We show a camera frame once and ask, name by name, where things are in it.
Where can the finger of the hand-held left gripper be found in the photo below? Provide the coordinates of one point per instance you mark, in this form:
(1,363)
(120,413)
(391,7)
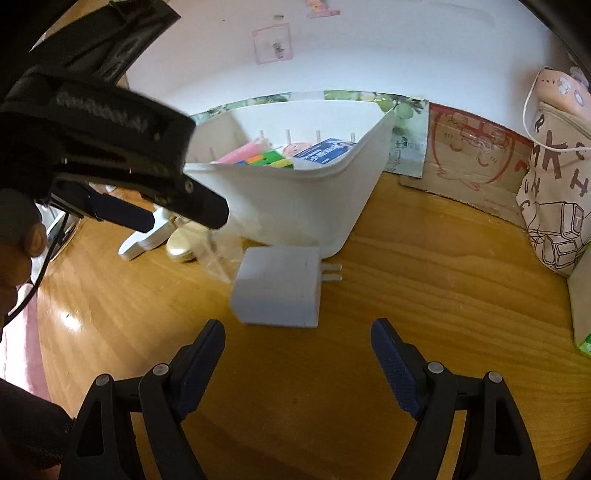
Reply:
(120,212)
(203,207)

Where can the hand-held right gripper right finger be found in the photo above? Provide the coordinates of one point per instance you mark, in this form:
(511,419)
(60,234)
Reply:
(397,364)

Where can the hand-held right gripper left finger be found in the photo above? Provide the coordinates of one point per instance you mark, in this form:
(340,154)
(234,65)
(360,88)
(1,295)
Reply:
(198,369)

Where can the white plastic storage bin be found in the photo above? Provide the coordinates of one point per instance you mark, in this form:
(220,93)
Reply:
(300,207)

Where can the white charger plug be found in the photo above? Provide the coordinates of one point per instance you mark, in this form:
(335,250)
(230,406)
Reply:
(277,286)

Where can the pink round tin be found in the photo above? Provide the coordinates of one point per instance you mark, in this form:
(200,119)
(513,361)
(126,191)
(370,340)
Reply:
(295,150)

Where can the person's left hand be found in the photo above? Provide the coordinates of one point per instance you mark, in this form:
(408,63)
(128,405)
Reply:
(32,240)

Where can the white squeeze tube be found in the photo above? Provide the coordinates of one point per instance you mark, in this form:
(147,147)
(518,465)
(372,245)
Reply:
(147,235)

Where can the round beige compact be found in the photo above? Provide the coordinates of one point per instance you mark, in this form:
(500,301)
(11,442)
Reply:
(182,244)

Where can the blue white card holder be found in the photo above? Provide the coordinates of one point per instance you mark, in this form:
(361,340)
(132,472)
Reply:
(323,152)

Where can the pink blanket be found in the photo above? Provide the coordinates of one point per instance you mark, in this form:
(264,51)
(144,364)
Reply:
(23,360)

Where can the dark cloth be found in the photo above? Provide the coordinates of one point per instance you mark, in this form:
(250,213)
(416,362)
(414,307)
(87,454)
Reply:
(27,429)

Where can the fruit printed paper strip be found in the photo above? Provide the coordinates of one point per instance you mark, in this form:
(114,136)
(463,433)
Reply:
(408,138)

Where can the printed canvas tote bag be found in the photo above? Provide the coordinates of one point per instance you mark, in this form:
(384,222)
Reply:
(554,207)

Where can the cardboard sheet red drawing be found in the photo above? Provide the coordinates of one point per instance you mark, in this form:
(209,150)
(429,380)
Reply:
(461,152)

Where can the pink cartoon pouch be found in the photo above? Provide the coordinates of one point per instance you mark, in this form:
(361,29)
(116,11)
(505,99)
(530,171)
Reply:
(563,87)

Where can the pink wall sticker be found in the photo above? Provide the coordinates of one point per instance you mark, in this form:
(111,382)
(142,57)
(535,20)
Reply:
(272,44)
(321,8)

